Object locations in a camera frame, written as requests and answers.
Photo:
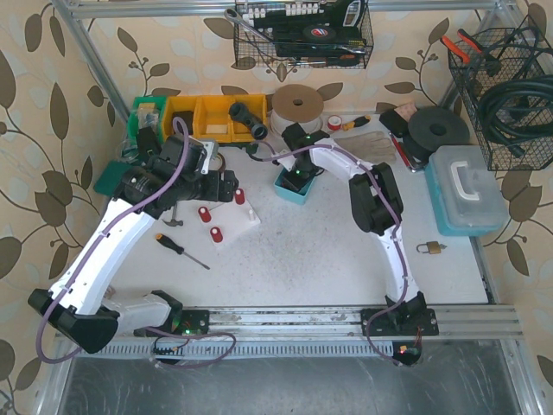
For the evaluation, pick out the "black sander block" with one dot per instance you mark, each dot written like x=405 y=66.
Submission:
x=394 y=123

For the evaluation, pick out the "wire basket right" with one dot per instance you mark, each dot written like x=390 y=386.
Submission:
x=508 y=97

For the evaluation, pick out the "red utility knife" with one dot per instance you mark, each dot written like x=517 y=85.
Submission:
x=409 y=161

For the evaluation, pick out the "black handled hammer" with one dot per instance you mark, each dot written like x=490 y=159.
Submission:
x=173 y=221

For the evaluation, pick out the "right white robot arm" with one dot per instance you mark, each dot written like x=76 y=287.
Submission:
x=376 y=208

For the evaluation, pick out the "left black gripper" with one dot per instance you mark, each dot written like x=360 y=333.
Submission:
x=227 y=185

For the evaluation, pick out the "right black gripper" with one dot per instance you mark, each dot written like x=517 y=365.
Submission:
x=298 y=180

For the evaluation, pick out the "brown tape roll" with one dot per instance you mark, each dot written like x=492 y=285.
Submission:
x=222 y=163

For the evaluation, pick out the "red spring short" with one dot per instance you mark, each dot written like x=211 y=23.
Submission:
x=239 y=196

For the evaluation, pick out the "grey pipe fitting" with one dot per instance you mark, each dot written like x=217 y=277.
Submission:
x=240 y=113

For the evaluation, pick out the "yellow black screwdriver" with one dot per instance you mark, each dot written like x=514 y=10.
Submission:
x=356 y=123

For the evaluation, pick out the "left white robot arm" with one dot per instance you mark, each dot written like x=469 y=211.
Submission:
x=76 y=305

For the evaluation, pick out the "black disc spool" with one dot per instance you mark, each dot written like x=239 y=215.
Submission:
x=432 y=127

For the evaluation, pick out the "yellow triple bin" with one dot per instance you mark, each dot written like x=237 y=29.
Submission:
x=211 y=119

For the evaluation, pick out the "green bin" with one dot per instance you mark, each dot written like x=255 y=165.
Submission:
x=146 y=112

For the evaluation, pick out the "white cable spool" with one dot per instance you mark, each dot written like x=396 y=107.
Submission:
x=296 y=103

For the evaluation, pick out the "black electrical tape roll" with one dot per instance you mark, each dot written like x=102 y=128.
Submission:
x=318 y=34

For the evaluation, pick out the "wire basket top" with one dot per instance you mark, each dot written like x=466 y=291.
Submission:
x=290 y=35

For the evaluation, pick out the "wire basket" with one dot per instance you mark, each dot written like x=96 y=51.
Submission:
x=508 y=97
x=290 y=35

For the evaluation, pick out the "orange handled pliers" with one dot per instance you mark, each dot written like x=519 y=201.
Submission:
x=456 y=48

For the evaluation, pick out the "teal plastic bin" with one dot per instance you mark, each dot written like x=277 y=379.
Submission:
x=298 y=197

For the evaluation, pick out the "brass padlock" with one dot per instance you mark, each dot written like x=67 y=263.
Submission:
x=430 y=247

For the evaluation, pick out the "green case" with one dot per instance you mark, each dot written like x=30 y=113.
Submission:
x=110 y=178

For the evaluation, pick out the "black foam block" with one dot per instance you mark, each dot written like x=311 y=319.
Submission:
x=187 y=117

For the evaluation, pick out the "clear teal toolbox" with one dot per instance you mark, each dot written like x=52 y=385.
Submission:
x=464 y=194

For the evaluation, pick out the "black orange screwdriver left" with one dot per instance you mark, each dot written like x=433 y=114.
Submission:
x=168 y=243

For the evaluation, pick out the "red white tape roll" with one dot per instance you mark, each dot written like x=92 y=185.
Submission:
x=334 y=123

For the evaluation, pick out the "beige work glove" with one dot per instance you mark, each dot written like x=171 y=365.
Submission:
x=373 y=147

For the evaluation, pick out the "red spring long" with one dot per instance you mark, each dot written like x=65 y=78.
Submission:
x=216 y=235

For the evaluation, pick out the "white peg base plate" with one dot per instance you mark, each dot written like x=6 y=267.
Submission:
x=233 y=220

